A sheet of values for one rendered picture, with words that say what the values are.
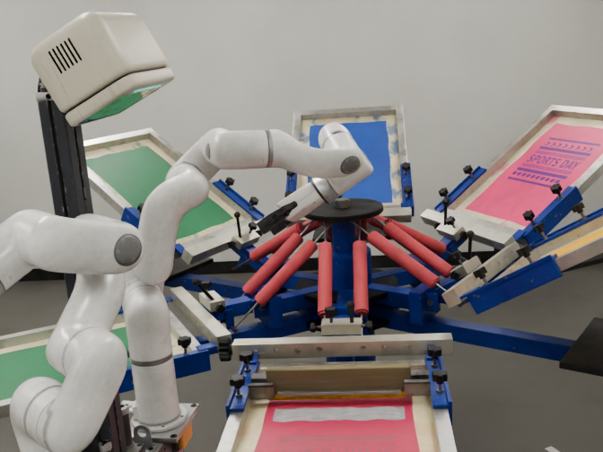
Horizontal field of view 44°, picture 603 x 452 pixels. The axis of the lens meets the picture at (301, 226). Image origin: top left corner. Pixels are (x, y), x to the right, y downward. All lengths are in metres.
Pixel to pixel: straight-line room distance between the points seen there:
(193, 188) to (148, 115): 4.79
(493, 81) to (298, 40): 1.56
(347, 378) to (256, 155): 0.79
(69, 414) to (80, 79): 0.53
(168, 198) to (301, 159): 0.30
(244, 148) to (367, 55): 4.49
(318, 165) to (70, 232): 0.64
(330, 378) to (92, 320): 1.01
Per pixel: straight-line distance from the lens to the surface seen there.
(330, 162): 1.62
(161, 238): 1.62
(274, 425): 2.09
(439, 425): 1.99
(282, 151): 1.63
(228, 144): 1.61
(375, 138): 3.94
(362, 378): 2.14
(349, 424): 2.07
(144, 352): 1.69
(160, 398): 1.73
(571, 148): 3.47
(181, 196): 1.58
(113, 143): 3.67
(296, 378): 2.15
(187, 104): 6.26
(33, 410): 1.28
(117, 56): 1.25
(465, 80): 6.12
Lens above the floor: 1.98
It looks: 15 degrees down
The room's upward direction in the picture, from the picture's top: 4 degrees counter-clockwise
